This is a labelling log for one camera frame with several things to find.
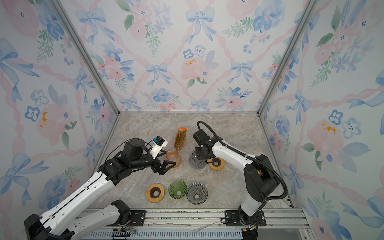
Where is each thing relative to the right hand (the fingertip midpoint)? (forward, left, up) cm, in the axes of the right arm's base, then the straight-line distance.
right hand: (202, 154), depth 89 cm
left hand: (-11, +16, +16) cm, 25 cm away
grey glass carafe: (-6, +4, 0) cm, 7 cm away
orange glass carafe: (+2, +19, -4) cm, 19 cm away
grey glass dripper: (-21, +3, -6) cm, 22 cm away
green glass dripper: (-19, +14, -6) cm, 24 cm away
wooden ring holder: (-21, +26, -7) cm, 34 cm away
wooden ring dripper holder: (-3, -10, -7) cm, 12 cm away
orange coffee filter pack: (+11, +14, +1) cm, 18 cm away
